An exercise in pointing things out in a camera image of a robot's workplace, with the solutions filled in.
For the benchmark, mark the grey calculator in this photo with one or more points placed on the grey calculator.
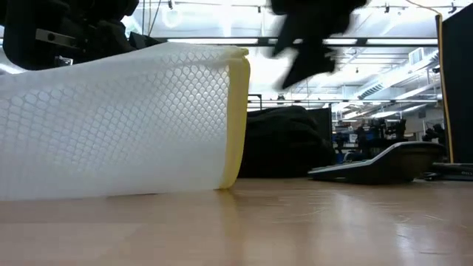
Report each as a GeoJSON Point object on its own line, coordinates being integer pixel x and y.
{"type": "Point", "coordinates": [388, 162]}

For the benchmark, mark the black partition panel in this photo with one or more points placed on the black partition panel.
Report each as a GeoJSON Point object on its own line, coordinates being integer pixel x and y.
{"type": "Point", "coordinates": [323, 122]}

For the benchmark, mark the background robot station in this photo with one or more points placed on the background robot station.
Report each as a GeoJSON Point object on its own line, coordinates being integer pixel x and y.
{"type": "Point", "coordinates": [373, 136]}

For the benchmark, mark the translucent mesh pouch yellow trim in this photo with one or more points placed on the translucent mesh pouch yellow trim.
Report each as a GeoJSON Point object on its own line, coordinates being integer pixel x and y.
{"type": "Point", "coordinates": [111, 122]}

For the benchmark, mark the black partition yellow edge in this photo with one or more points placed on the black partition yellow edge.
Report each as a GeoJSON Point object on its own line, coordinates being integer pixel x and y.
{"type": "Point", "coordinates": [460, 92]}

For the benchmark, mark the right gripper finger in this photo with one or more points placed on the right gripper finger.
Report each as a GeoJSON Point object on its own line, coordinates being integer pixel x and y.
{"type": "Point", "coordinates": [310, 66]}
{"type": "Point", "coordinates": [286, 37]}

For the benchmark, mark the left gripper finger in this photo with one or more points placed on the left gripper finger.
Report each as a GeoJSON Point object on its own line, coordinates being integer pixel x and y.
{"type": "Point", "coordinates": [146, 40]}

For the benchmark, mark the black backpack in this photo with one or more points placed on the black backpack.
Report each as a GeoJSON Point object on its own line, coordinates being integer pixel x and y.
{"type": "Point", "coordinates": [284, 144]}

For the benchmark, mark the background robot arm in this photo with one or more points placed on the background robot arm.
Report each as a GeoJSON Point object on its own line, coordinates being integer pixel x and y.
{"type": "Point", "coordinates": [436, 133]}

